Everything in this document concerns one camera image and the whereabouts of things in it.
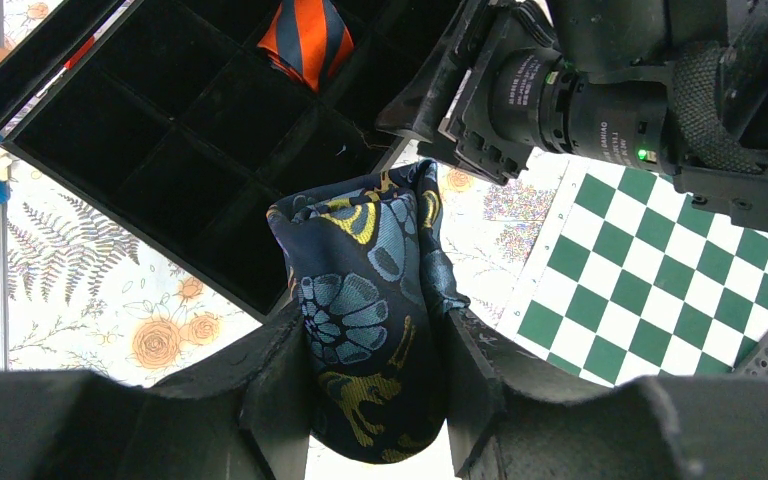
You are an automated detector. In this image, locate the black display box glass lid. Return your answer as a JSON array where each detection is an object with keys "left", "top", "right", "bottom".
[{"left": 0, "top": 0, "right": 460, "bottom": 318}]

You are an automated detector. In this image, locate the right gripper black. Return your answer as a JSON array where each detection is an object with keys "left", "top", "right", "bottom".
[{"left": 375, "top": 1, "right": 556, "bottom": 186}]

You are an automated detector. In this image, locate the orange navy striped rolled tie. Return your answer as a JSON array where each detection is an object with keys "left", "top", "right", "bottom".
[{"left": 257, "top": 0, "right": 355, "bottom": 93}]

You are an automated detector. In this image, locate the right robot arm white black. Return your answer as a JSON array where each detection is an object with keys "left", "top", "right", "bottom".
[{"left": 376, "top": 1, "right": 768, "bottom": 232}]

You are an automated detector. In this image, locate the green white chessboard mat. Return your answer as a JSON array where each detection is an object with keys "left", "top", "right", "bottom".
[{"left": 498, "top": 161, "right": 768, "bottom": 385}]

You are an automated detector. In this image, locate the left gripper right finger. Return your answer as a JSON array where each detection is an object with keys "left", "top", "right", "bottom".
[{"left": 445, "top": 309, "right": 768, "bottom": 479}]

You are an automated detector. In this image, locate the dark blue floral tie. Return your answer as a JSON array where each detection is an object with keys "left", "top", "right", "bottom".
[{"left": 266, "top": 159, "right": 469, "bottom": 464}]

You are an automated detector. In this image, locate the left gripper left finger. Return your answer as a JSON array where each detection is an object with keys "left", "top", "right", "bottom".
[{"left": 0, "top": 303, "right": 312, "bottom": 479}]

